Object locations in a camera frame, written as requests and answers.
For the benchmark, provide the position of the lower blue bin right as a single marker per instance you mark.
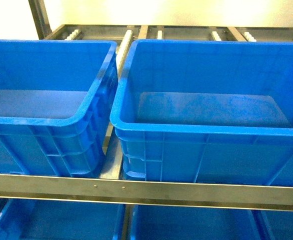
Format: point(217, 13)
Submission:
point(274, 225)

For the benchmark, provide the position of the large blue bin left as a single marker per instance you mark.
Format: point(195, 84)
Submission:
point(55, 103)

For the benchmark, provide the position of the large blue bin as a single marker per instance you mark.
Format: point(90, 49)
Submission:
point(206, 112)
point(55, 103)

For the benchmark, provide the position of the metal shelf rack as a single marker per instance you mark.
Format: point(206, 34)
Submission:
point(182, 13)

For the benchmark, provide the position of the large blue bin right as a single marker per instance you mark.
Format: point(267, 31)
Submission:
point(206, 112)

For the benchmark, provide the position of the lower blue bin middle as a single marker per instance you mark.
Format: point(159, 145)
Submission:
point(154, 222)

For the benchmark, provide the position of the lower blue bin left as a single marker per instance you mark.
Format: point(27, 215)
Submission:
point(23, 219)

